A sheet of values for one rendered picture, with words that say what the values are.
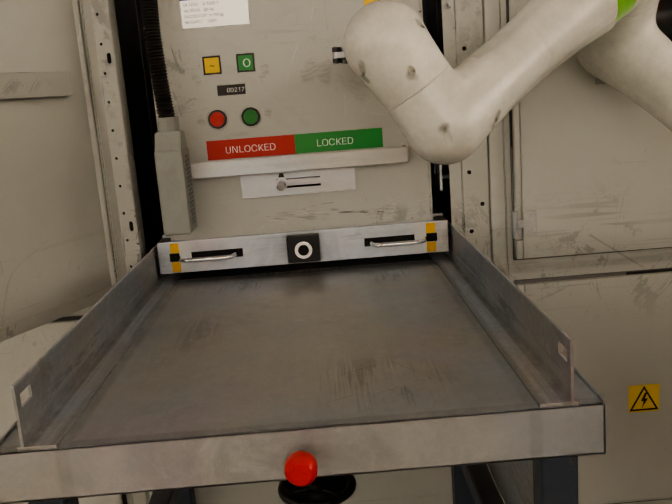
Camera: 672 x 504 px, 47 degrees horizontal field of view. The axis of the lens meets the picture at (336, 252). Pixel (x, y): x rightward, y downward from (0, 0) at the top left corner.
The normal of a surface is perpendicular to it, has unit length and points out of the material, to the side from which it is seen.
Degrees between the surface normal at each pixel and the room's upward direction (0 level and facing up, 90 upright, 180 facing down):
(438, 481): 90
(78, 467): 90
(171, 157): 90
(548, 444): 90
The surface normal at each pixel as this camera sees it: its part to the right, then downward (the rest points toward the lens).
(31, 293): 0.91, 0.02
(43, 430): -0.07, -0.98
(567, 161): 0.03, 0.20
